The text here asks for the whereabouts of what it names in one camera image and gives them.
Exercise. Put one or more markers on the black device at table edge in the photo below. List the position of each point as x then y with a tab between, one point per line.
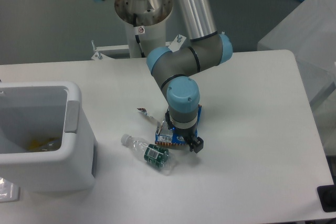
326	195

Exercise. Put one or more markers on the crushed clear plastic bottle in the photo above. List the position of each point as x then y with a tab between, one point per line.
159	158

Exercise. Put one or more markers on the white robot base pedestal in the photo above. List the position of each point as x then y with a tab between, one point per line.
145	24

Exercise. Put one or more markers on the blue snack wrapper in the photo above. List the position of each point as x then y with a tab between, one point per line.
163	135

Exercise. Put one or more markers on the white metal mounting frame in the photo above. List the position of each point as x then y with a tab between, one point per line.
122	51

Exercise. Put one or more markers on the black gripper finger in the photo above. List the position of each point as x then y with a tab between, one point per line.
195	143

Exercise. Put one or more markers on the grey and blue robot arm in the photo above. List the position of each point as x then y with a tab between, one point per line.
173	69

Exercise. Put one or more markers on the clear plastic bag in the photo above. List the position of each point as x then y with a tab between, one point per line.
9	192

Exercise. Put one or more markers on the white translucent side table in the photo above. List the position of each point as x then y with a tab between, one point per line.
309	33

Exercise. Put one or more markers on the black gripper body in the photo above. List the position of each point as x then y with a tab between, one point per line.
186	130

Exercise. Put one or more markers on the white trash can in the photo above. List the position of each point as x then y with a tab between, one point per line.
38	111

